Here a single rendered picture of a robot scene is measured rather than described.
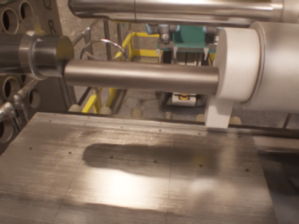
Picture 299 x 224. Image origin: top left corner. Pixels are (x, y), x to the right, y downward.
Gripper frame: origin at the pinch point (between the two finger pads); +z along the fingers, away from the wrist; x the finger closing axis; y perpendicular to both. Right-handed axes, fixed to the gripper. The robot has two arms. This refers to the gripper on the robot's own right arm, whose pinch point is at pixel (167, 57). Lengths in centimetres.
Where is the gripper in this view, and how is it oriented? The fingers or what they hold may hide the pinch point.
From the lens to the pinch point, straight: 223.3
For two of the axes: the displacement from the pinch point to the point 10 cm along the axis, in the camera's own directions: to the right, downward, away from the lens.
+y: 0.3, -2.3, 9.7
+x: -9.9, 1.2, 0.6
